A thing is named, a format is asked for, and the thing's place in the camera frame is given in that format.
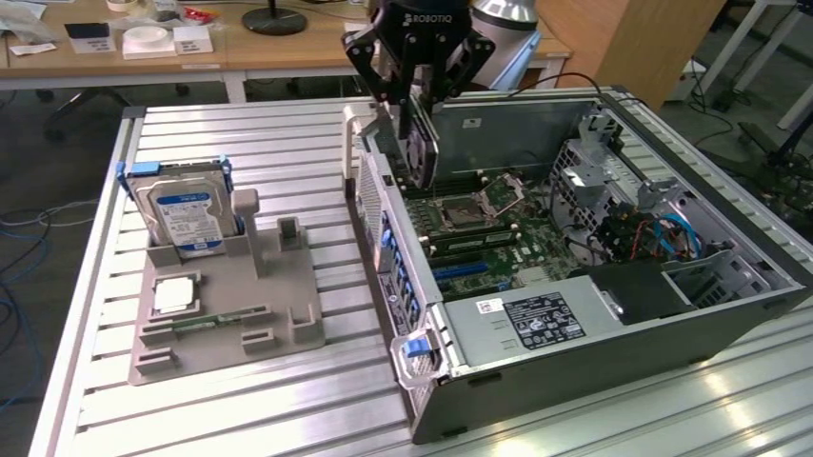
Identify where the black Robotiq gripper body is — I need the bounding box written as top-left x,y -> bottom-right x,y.
370,0 -> 475,97

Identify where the graphics card with metal bracket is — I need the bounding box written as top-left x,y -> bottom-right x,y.
379,66 -> 442,191

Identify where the black round lamp base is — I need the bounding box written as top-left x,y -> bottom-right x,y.
240,0 -> 309,37

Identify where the wooden cabinet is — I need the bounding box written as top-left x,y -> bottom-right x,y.
536,0 -> 729,110

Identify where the plain white box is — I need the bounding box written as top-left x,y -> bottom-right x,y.
171,25 -> 215,56

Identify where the metal socket cover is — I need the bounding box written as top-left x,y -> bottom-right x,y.
479,173 -> 528,215

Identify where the silver metal disk bay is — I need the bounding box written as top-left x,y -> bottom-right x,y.
548,137 -> 630,229

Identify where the CPU socket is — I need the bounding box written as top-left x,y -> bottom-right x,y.
436,194 -> 490,229

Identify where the black RAM stick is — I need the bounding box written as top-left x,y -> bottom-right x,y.
434,231 -> 519,256

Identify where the green motherboard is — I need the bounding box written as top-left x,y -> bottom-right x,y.
386,156 -> 591,304

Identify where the white box with black top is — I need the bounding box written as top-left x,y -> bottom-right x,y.
62,22 -> 117,54

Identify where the hard disk with blue caddy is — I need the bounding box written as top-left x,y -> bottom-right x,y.
113,154 -> 247,261

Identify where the blue expansion slot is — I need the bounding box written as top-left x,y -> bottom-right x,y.
432,262 -> 490,282

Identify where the wooden desk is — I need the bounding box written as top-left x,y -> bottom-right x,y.
0,0 -> 572,104

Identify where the grey parts rack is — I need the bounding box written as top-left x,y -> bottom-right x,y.
125,189 -> 327,389

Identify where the black plastic shroud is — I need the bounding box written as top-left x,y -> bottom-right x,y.
583,259 -> 697,325

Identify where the grey power supply unit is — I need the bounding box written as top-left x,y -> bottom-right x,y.
442,275 -> 627,370

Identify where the silver CPU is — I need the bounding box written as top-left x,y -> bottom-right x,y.
151,279 -> 196,315

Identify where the green RAM stick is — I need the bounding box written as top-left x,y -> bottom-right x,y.
171,307 -> 267,332

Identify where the open black PC case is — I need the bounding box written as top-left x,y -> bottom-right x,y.
340,85 -> 813,447

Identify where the black cable over case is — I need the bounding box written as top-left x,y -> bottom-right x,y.
511,70 -> 608,96

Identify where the red wire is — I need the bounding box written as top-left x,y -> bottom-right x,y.
627,219 -> 655,261

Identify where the blue wire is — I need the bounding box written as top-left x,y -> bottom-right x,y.
657,213 -> 703,261

